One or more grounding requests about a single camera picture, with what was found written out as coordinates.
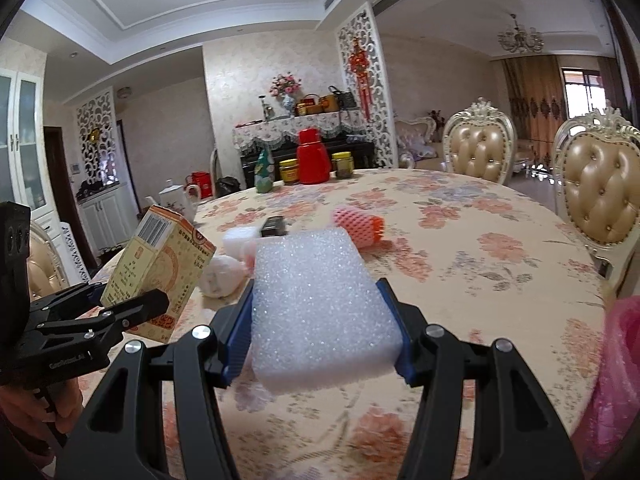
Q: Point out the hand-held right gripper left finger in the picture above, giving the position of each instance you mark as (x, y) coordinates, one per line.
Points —
(239, 332)

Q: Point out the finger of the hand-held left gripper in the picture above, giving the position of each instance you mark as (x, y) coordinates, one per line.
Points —
(70, 297)
(131, 307)

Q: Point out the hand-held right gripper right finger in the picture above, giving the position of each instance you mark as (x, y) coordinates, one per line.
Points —
(396, 332)

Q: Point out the yellow cardboard box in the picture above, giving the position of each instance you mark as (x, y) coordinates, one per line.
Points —
(165, 265)

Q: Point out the white foam block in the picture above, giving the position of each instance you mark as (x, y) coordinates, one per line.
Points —
(320, 305)

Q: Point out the person's left hand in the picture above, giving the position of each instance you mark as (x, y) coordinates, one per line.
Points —
(60, 405)

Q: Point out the cream tufted dining chair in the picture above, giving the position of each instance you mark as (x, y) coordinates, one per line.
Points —
(600, 190)
(477, 147)
(42, 265)

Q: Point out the white crumpled foam wrap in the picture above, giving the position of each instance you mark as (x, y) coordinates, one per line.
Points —
(222, 275)

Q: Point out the white low cabinet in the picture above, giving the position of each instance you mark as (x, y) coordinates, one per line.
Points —
(107, 217)

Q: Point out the white foam sheet piece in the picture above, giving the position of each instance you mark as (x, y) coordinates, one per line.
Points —
(237, 242)

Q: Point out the small dark box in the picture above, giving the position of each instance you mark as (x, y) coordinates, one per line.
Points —
(273, 226)

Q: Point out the pink foam fruit net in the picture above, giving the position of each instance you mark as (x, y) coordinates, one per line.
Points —
(356, 227)

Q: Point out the white floral teapot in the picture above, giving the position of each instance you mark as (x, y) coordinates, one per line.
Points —
(175, 202)

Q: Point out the red gift box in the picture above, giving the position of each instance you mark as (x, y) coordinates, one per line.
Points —
(201, 185)

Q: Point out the green bottle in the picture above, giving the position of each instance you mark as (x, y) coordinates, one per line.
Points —
(263, 175)

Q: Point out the white glass-door cabinet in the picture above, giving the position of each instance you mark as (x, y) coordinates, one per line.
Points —
(22, 145)

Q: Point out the yellow-lidded glass jar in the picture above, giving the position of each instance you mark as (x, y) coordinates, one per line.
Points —
(343, 166)
(289, 172)

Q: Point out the white lattice screen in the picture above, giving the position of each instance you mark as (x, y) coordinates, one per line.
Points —
(97, 130)
(382, 105)

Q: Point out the black upright piano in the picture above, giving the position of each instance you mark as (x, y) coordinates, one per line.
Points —
(362, 152)

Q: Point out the red thermos jug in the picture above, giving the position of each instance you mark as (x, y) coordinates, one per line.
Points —
(312, 160)

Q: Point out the cream carved sofa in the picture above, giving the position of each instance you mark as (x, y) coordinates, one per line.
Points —
(417, 142)

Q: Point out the lace piano cover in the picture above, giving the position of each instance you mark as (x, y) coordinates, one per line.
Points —
(280, 130)

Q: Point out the pink plastic bag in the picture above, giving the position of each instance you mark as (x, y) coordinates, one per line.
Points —
(617, 375)

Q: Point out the black handbag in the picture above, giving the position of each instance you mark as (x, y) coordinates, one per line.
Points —
(344, 97)

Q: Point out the vase of pink flowers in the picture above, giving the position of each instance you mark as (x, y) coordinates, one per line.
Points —
(286, 91)

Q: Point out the brown patterned curtain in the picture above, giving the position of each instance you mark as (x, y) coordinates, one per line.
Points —
(535, 97)

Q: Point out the chandelier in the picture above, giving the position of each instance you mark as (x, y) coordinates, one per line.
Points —
(520, 37)

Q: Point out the red knot wall hanging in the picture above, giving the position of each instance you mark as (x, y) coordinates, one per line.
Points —
(360, 67)

